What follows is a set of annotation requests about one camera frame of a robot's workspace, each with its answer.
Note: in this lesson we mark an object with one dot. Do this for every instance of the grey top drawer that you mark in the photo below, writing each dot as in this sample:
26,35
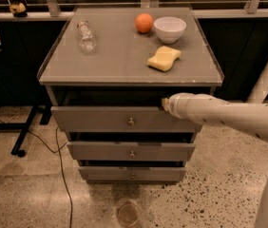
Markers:
119,119

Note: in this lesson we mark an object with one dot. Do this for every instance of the grey drawer cabinet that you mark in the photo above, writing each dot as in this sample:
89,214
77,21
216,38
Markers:
116,73

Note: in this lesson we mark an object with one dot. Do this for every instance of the black desk leg frame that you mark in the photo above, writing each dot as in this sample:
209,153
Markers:
23,128

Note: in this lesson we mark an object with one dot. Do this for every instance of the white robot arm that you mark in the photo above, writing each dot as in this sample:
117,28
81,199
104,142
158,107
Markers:
250,117

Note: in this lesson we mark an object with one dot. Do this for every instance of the orange fruit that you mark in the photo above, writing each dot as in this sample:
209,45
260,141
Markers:
144,23

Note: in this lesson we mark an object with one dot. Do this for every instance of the small yellow black object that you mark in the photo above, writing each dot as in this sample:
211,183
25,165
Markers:
18,9

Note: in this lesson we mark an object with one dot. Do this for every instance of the yellow sponge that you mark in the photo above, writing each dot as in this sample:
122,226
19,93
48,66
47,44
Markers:
164,58

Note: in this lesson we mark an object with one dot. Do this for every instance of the round floor drain cover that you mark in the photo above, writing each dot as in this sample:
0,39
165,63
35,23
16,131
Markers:
128,214

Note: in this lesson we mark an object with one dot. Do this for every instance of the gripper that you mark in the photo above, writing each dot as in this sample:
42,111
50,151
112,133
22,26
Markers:
176,105

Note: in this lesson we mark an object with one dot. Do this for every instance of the clear plastic bottle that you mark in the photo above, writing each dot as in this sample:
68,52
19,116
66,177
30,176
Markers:
86,36

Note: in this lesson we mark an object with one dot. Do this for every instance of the white bowl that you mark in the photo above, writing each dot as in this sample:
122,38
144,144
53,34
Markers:
169,29

